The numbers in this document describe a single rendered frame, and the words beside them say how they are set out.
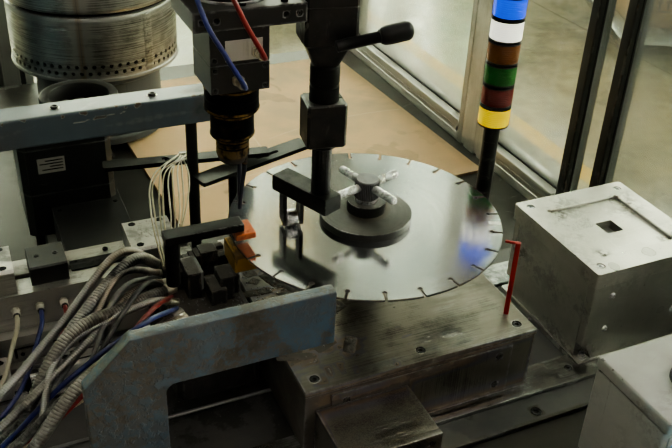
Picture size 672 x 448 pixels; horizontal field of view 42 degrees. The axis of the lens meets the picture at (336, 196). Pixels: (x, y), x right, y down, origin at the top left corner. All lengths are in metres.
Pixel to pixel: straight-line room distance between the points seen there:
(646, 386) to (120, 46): 1.00
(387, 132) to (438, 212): 0.65
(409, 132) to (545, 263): 0.60
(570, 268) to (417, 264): 0.25
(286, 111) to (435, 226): 0.78
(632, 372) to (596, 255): 0.21
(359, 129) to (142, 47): 0.45
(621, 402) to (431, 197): 0.34
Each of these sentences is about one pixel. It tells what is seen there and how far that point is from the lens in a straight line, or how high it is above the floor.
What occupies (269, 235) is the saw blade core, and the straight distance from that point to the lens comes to 1.01.
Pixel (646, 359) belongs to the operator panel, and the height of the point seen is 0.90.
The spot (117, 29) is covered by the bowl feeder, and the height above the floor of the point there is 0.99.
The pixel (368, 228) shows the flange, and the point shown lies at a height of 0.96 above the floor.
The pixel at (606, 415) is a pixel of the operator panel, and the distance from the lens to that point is 1.01.
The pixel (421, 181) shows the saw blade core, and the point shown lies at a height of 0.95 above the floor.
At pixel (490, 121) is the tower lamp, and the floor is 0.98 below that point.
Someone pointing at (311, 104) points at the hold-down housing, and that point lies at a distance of 0.91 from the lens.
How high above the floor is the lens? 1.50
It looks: 31 degrees down
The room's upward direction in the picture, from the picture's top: 3 degrees clockwise
